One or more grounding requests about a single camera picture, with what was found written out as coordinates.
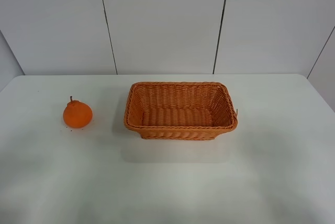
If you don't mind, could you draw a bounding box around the orange with stem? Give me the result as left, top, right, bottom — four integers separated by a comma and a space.
63, 96, 93, 128

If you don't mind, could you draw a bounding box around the orange wicker basket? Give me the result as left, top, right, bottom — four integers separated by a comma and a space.
124, 82, 238, 140

